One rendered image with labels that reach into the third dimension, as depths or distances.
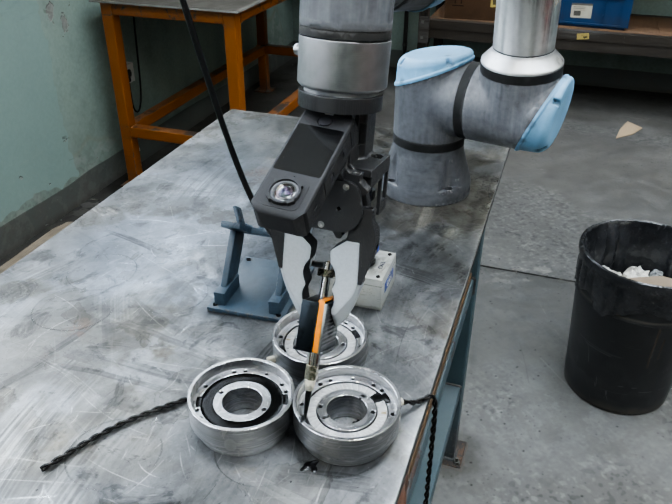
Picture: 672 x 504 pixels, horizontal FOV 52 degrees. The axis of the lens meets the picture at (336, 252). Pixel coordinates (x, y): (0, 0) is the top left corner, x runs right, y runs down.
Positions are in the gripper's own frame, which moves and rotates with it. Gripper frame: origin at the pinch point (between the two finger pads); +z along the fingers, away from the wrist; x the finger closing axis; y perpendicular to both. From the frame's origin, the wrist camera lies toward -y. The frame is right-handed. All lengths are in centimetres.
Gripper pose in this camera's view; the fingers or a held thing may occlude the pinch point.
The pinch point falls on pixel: (318, 312)
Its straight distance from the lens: 64.3
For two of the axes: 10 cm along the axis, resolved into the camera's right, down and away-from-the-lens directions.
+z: -0.7, 9.1, 4.0
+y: 3.4, -3.6, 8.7
